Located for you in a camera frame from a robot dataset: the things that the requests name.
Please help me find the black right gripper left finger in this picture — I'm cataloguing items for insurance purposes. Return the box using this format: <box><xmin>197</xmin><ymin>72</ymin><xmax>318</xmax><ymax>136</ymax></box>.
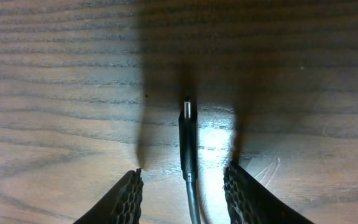
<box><xmin>74</xmin><ymin>168</ymin><xmax>144</xmax><ymax>224</ymax></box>

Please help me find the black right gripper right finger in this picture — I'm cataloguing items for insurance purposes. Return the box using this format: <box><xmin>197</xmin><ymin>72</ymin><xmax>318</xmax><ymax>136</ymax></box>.
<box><xmin>223</xmin><ymin>161</ymin><xmax>313</xmax><ymax>224</ymax></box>

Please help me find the black charging cable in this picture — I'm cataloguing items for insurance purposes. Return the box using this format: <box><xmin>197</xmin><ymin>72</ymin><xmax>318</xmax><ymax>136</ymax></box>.
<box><xmin>178</xmin><ymin>99</ymin><xmax>202</xmax><ymax>224</ymax></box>

